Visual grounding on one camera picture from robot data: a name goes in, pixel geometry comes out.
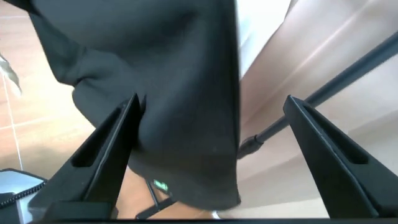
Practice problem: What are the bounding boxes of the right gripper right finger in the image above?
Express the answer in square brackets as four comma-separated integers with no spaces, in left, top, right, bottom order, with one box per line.
[282,95,398,218]

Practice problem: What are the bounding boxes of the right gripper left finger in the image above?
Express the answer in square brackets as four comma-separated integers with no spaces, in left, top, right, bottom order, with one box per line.
[27,93,142,218]

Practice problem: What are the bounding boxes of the black shorts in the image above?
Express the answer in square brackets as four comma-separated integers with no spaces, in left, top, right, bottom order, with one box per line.
[0,0,243,212]

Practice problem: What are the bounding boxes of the black clothes rack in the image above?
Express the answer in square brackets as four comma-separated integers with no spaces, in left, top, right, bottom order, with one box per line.
[135,30,398,220]

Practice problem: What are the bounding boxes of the beige curtain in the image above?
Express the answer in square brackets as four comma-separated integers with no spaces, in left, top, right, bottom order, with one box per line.
[217,0,398,218]

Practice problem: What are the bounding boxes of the black cable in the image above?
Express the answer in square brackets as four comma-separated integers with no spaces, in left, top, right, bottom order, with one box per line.
[0,180,47,209]

